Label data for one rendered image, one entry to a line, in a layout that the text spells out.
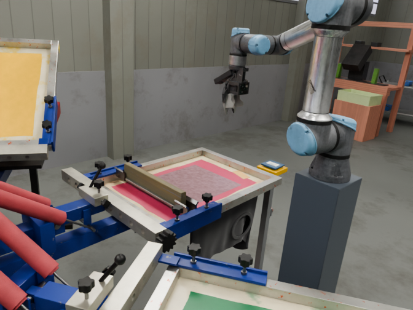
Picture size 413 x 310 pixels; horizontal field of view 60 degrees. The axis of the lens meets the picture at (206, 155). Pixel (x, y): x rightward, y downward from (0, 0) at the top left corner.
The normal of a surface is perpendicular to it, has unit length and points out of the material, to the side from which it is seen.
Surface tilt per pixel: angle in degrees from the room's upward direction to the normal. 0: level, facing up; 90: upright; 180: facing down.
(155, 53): 90
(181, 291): 0
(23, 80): 32
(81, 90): 90
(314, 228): 90
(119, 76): 90
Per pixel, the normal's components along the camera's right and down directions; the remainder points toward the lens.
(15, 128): 0.20, -0.61
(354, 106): -0.76, 0.18
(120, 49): 0.68, 0.29
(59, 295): 0.07, -0.94
